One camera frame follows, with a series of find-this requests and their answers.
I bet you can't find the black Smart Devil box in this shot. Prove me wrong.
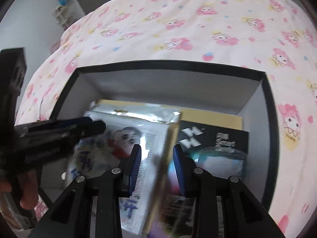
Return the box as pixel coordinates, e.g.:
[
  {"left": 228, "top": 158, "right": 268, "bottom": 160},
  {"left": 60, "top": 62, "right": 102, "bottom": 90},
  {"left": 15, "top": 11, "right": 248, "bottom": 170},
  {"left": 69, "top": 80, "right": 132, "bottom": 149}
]
[{"left": 148, "top": 120, "right": 249, "bottom": 237}]

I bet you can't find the Shin-chan bead kit bag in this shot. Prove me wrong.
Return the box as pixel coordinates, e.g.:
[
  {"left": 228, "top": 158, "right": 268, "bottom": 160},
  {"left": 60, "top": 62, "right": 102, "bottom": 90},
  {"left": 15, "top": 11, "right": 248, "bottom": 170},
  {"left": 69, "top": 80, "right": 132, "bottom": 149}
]
[{"left": 65, "top": 104, "right": 183, "bottom": 236}]

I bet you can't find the person's left hand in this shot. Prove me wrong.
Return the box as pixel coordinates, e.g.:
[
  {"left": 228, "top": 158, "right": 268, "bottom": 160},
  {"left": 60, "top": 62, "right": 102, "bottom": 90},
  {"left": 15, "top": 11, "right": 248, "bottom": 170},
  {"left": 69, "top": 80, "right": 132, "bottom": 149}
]
[{"left": 0, "top": 169, "right": 40, "bottom": 210}]

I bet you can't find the black storage box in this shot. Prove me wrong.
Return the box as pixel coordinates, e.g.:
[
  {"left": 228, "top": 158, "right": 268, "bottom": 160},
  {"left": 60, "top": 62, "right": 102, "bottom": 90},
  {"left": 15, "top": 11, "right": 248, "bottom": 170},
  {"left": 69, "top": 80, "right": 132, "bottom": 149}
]
[{"left": 49, "top": 60, "right": 279, "bottom": 209}]

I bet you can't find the white shelf rack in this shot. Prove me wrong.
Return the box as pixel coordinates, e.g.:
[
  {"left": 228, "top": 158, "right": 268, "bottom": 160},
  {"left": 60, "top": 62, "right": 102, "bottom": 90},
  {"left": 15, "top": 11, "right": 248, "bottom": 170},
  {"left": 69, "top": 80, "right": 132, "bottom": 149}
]
[{"left": 53, "top": 5, "right": 74, "bottom": 30}]

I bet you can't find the pink cartoon bed blanket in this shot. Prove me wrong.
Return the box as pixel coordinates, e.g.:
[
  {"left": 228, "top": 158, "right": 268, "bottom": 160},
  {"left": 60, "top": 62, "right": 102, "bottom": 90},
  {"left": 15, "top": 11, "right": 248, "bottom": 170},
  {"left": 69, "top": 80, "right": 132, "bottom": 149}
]
[{"left": 16, "top": 0, "right": 316, "bottom": 237}]

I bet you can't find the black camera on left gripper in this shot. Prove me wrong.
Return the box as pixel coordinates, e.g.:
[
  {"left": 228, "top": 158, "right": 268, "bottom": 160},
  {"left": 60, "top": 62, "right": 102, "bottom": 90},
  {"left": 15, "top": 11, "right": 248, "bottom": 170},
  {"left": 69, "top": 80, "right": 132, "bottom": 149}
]
[{"left": 0, "top": 48, "right": 27, "bottom": 129}]

